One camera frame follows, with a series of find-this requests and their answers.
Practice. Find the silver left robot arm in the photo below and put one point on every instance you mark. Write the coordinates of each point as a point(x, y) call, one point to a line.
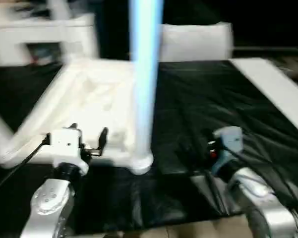
point(49, 198)

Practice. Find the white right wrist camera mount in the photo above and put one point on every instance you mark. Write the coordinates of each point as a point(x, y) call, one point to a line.
point(229, 138)

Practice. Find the white flat board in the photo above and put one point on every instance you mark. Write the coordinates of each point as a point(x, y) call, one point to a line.
point(270, 86)

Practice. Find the black work mat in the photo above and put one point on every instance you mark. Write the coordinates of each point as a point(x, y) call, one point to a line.
point(213, 99)

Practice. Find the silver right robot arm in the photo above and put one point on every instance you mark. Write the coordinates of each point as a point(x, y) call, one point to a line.
point(260, 196)

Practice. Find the black tall cabinet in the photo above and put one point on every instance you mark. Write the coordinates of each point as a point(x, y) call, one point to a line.
point(114, 29)

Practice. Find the black bar red light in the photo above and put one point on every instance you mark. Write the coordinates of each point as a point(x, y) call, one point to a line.
point(270, 48)

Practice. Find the white glass-door cabinet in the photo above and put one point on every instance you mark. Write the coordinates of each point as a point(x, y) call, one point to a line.
point(27, 32)

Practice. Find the white plastic table leg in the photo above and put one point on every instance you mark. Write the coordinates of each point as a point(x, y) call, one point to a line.
point(60, 24)
point(145, 74)
point(0, 138)

